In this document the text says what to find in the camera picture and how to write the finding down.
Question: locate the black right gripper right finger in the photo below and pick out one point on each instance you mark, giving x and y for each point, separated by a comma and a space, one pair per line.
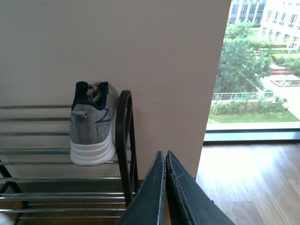
188, 204

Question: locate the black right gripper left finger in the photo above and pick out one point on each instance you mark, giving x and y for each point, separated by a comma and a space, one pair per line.
148, 206

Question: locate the grey knit sneaker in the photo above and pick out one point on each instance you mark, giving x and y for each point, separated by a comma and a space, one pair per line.
92, 124

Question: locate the black metal shoe rack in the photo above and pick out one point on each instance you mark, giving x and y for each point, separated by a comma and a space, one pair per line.
40, 185

